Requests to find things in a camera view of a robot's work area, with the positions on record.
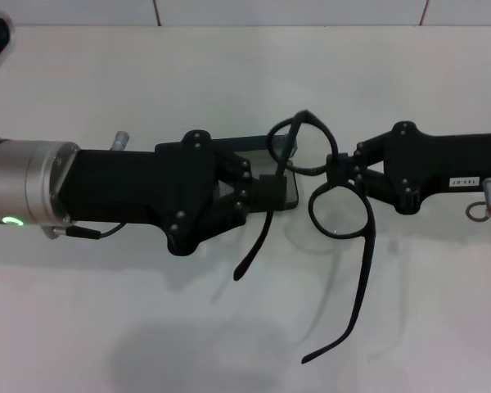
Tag black round glasses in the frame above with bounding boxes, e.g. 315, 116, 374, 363
233, 109, 378, 364

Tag silver cylindrical connector stub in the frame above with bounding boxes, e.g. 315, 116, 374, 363
111, 129, 131, 151

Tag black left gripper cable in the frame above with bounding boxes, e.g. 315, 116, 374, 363
51, 223, 127, 242

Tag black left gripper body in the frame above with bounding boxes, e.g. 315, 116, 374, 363
61, 129, 225, 258

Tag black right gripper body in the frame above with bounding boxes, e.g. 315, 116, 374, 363
382, 120, 491, 215

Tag black glasses case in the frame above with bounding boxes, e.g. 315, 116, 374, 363
206, 137, 300, 213

